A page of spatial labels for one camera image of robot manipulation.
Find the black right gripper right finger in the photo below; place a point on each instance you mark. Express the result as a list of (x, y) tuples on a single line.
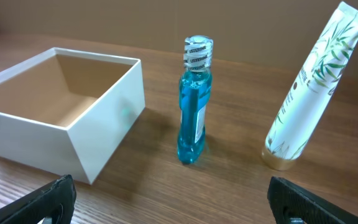
[(291, 203)]

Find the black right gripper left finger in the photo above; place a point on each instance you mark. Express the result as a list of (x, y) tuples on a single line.
[(52, 203)]

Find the blue Listerine mouthwash bottle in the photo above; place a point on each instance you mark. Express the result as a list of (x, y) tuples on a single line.
[(194, 92)]

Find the white lotion tube with leaves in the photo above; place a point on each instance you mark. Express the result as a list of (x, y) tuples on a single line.
[(312, 89)]

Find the white open cardboard box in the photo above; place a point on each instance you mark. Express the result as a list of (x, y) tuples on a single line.
[(66, 111)]

